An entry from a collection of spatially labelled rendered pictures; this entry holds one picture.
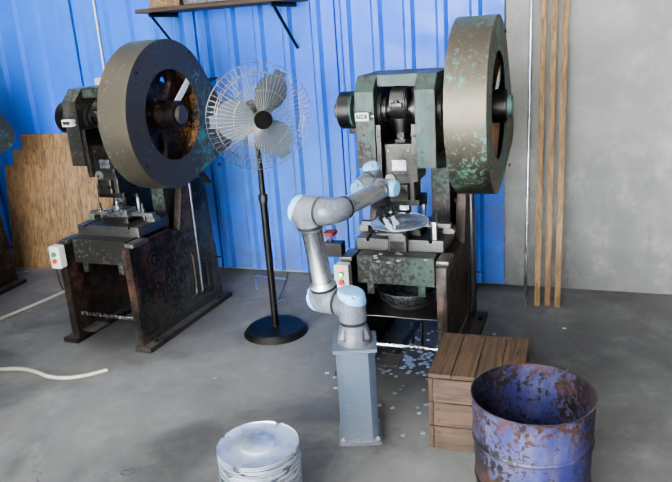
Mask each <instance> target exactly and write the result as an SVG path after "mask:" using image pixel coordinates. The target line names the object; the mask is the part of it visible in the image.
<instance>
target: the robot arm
mask: <svg viewBox="0 0 672 482"><path fill-rule="evenodd" d="M363 171H364V173H363V174H362V175H361V176H360V177H358V178H357V179H356V180H355V181H354V182H353V183H352V184H351V186H350V191H351V193H352V194H350V195H348V196H340V197H336V198H330V197H319V196H310V195H297V196H295V197H294V198H293V199H292V200H291V202H290V204H289V206H288V218H289V220H290V221H291V222H293V223H296V227H297V231H299V232H300V233H302V237H303V242H304V246H305V251H306V256H307V260H308V265H309V270H310V274H311V279H312V282H311V284H310V287H309V288H308V290H307V293H308V294H307V295H306V300H307V303H308V305H309V307H310V308H311V309H312V310H314V311H317V312H320V313H326V314H331V315H335V316H339V320H340V326H339V330H338V333H337V344H338V345H339V346H341V347H344V348H351V349H354V348H362V347H365V346H367V345H369V344H370V343H371V342H372V333H371V331H370V329H369V326H368V324H367V310H366V296H365V292H364V291H363V289H361V288H359V287H357V286H352V285H350V286H348V285H346V286H342V287H340V288H338V287H337V283H336V280H335V279H333V278H332V276H331V271H330V266H329V261H328V256H327V251H326V246H325V241H324V236H323V231H322V228H323V227H324V226H330V225H334V224H337V223H340V222H342V221H345V220H347V219H349V218H351V217H352V216H353V215H354V213H355V212H357V211H359V210H361V209H363V208H365V207H367V206H369V205H371V204H372V205H371V206H372V208H373V209H376V210H377V212H378V213H377V215H378V219H379V221H380V222H381V223H382V224H383V225H384V226H385V227H386V228H387V229H389V230H390V231H392V232H393V230H395V228H396V225H399V221H398V220H397V219H396V218H395V215H397V214H398V212H399V213H400V211H399V208H398V205H397V203H395V202H392V201H391V200H390V197H396V196H398V194H399V193H400V183H399V181H398V180H394V179H384V177H383V174H382V172H381V168H380V166H379V164H378V162H377V161H370V162H367V163H365V164H364V165H363ZM396 206H397V208H398V210H397V208H396ZM388 218H389V219H390V223H391V224H390V223H389V219H388Z"/></svg>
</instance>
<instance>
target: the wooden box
mask: <svg viewBox="0 0 672 482"><path fill-rule="evenodd" d="M529 346H530V344H529V339H527V338H513V337H508V340H507V337H499V336H485V335H472V334H458V333H444V335H443V338H442V340H441V343H440V345H439V348H438V350H437V353H436V355H435V358H434V360H433V362H432V365H431V367H430V370H429V372H428V395H429V424H430V447H433V448H434V447H435V448H439V449H447V450H455V451H462V452H470V453H475V450H474V438H473V435H472V425H473V415H472V398H471V393H470V387H471V384H472V382H473V380H474V379H475V378H476V377H477V376H478V375H479V374H481V373H482V372H484V371H486V370H489V369H491V368H494V367H497V366H502V365H507V364H516V363H529Z"/></svg>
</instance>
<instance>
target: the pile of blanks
mask: <svg viewBox="0 0 672 482"><path fill-rule="evenodd" d="M299 447H300V443H299V444H298V447H297V449H296V451H295V452H292V453H293V454H292V455H291V456H290V457H289V458H288V459H286V460H285V461H283V462H281V463H279V464H277V465H274V466H271V467H268V468H264V469H258V470H241V469H236V468H237V467H235V468H232V467H229V466H227V465H225V464H224V463H223V462H221V460H220V459H219V458H218V456H217V461H218V466H219V479H220V482H303V478H302V466H301V452H300V448H299Z"/></svg>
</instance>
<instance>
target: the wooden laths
mask: <svg viewBox="0 0 672 482"><path fill-rule="evenodd" d="M568 20H569V0H563V21H562V56H561V92H560V127H559V162H558V198H557V233H556V268H555V304H554V307H558V308H560V289H561V256H562V222H563V188H564V155H565V121H566V87H567V54H568ZM557 26H558V0H552V29H551V68H550V107H549V145H548V184H547V223H546V262H545V300H544V306H550V283H551V247H552V210H553V173H554V136H555V99H556V63H557ZM546 28H547V0H541V32H540V75H539V118H538V161H537V204H536V247H535V290H534V306H540V272H541V231H542V190H543V150H544V109H545V69H546ZM532 45H533V0H530V19H529V68H528V116H527V165H526V213H525V262H524V305H527V278H528V232H529V185H530V138H531V92H532Z"/></svg>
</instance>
